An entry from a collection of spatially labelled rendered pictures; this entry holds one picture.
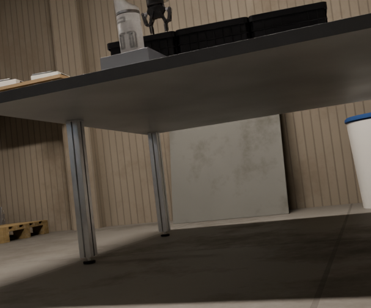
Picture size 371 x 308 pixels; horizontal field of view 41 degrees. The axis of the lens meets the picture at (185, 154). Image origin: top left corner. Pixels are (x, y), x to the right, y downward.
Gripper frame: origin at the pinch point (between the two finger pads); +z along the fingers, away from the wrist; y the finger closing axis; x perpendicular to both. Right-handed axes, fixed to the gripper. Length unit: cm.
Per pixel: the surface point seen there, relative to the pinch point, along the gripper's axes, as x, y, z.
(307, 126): 222, 54, 36
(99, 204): 232, -145, 75
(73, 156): 2, -50, 47
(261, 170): 187, 15, 67
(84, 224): 2, -49, 79
